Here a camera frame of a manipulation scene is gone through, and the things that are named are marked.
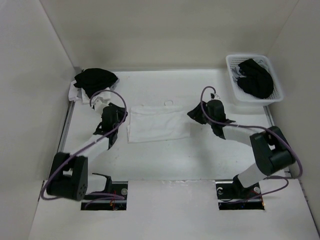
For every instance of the folded white tank top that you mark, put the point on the folded white tank top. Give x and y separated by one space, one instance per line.
78 94

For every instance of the folded black tank top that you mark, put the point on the folded black tank top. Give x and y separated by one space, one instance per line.
93 80

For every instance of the white tank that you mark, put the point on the white tank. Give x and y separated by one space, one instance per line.
157 123
78 94

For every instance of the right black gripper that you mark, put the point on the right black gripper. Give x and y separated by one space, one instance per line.
195 114

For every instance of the left aluminium rail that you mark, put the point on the left aluminium rail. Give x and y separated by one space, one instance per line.
65 127

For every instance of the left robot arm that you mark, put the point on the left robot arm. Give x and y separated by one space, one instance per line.
69 176

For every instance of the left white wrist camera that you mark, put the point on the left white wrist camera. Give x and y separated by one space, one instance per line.
100 101

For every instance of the aluminium rail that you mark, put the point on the aluminium rail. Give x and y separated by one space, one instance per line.
286 171
65 127

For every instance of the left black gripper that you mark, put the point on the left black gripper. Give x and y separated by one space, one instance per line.
121 112

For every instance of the right aluminium rail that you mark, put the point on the right aluminium rail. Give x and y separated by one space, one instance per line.
286 171

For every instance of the folded grey tank top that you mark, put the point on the folded grey tank top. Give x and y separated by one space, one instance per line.
113 87

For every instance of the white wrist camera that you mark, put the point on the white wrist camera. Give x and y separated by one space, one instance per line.
214 96
100 101

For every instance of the grey tank top in basket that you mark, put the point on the grey tank top in basket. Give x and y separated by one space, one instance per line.
237 73

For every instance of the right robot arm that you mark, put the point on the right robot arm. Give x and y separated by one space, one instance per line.
271 150

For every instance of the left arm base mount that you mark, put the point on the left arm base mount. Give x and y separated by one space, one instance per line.
112 195

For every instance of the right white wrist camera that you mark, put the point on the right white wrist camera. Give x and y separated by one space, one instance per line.
214 96

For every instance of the black tank top in basket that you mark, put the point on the black tank top in basket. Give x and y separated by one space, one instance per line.
257 81

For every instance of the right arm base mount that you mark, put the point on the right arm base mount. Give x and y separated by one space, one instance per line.
231 199

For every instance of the white plastic basket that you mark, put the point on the white plastic basket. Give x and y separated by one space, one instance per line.
242 98

